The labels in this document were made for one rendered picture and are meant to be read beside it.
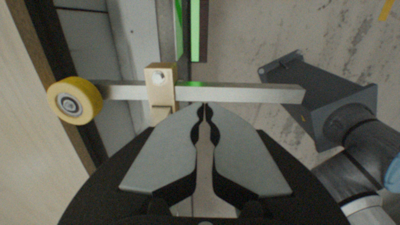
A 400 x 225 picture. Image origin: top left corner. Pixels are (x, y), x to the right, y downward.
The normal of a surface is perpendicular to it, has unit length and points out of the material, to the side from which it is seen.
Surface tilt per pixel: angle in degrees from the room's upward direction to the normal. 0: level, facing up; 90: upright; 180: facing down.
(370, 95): 0
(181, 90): 0
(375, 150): 83
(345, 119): 70
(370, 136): 90
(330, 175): 84
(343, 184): 84
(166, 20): 0
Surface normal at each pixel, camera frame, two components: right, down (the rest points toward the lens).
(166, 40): -0.03, 0.50
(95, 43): 1.00, 0.03
